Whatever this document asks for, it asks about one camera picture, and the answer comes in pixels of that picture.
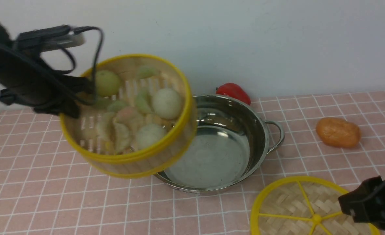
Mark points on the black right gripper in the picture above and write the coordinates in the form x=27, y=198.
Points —
x=366, y=204

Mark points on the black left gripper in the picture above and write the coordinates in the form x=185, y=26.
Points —
x=33, y=83

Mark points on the yellow woven steamer lid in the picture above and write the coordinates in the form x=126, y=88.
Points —
x=303, y=205

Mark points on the yellow bamboo steamer basket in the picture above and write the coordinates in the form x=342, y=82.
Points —
x=132, y=163

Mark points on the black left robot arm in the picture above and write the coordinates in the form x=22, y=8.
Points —
x=6, y=43

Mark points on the stainless steel pot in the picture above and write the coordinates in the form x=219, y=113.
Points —
x=230, y=144

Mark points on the yellow-green round bun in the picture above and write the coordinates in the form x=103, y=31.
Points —
x=107, y=82

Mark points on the white dumpling left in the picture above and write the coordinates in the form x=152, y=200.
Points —
x=104, y=126

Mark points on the white dumpling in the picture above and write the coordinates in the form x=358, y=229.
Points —
x=104, y=126
x=122, y=137

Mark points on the green dumpling left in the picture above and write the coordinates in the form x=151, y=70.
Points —
x=109, y=105

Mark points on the green dumpling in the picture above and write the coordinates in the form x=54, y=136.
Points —
x=109, y=105
x=143, y=101
x=145, y=71

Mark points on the pink dumpling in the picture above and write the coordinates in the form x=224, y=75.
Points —
x=128, y=116

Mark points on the white dumpling bottom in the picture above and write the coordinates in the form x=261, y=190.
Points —
x=122, y=137

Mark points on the green dumpling middle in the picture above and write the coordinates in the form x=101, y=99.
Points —
x=143, y=101

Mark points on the green dumpling top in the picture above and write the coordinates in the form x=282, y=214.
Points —
x=145, y=71

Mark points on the orange potato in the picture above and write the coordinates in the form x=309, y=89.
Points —
x=337, y=132

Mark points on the white round bun lower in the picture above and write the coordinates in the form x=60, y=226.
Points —
x=149, y=135

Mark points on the white round bun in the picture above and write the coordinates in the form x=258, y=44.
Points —
x=149, y=135
x=167, y=103

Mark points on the white round bun upper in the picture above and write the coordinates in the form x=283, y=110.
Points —
x=167, y=103

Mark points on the pink checkered tablecloth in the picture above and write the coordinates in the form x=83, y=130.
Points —
x=46, y=188

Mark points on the red bell pepper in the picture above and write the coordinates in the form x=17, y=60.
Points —
x=234, y=91

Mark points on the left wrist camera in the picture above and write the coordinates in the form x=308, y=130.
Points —
x=49, y=39

